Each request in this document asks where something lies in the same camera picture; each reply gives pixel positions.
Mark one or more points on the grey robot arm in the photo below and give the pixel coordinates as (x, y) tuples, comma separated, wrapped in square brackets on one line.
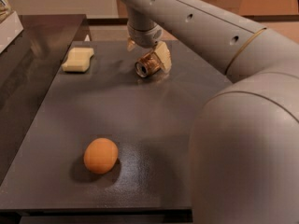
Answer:
[(244, 144)]

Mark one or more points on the pale yellow sponge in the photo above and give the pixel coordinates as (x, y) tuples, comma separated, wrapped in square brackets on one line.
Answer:
[(78, 60)]

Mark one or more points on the orange fruit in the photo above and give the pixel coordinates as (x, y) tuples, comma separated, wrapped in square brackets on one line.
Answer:
[(100, 156)]

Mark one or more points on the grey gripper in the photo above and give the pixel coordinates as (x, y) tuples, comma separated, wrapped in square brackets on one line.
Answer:
[(144, 37)]

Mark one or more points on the white box on counter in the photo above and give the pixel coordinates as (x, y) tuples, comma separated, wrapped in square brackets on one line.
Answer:
[(10, 28)]

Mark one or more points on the dark side counter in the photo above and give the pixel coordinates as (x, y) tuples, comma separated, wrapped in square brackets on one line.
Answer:
[(27, 68)]

